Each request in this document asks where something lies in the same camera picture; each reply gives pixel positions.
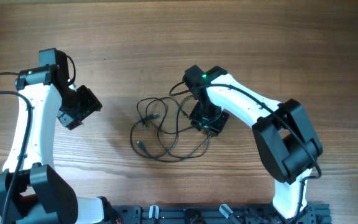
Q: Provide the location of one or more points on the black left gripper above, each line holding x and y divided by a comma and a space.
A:
91, 105

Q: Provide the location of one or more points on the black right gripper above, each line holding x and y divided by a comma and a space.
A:
210, 123

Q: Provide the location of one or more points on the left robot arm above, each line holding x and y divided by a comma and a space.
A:
31, 191

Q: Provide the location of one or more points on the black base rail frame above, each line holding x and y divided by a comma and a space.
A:
249, 214

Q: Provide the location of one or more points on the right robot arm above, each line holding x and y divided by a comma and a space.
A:
287, 143

